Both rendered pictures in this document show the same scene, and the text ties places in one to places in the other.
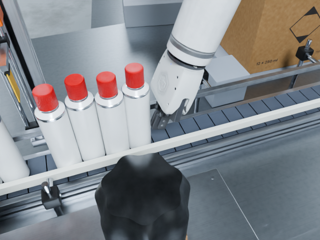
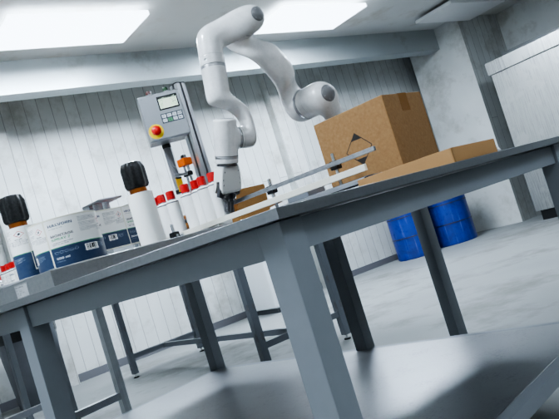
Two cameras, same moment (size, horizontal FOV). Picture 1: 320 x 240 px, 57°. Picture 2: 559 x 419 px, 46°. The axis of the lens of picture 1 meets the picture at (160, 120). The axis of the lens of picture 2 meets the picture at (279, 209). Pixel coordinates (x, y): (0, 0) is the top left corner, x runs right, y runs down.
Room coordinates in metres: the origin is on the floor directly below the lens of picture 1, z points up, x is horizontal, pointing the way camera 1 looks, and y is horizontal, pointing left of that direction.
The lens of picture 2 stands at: (-0.56, -2.17, 0.78)
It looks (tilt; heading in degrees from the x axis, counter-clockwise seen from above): 2 degrees up; 61
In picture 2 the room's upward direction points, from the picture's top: 17 degrees counter-clockwise
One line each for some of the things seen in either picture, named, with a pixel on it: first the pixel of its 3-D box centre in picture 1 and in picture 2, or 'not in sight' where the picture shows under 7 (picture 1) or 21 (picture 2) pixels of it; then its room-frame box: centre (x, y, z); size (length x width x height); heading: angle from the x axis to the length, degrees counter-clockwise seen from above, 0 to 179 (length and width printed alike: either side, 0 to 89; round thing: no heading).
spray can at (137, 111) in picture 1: (137, 110); (218, 199); (0.42, 0.04, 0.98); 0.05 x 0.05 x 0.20
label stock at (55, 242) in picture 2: not in sight; (68, 243); (-0.17, -0.14, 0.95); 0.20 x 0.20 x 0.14
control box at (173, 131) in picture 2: not in sight; (164, 118); (0.41, 0.31, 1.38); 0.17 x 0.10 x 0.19; 164
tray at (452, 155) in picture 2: not in sight; (427, 166); (0.70, -0.76, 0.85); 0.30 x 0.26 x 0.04; 109
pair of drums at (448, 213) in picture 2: not in sight; (429, 218); (5.52, 4.92, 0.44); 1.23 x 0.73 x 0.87; 6
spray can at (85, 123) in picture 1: (85, 122); (201, 206); (0.39, 0.14, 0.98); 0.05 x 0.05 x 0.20
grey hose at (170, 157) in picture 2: not in sight; (173, 169); (0.41, 0.37, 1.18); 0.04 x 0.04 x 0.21
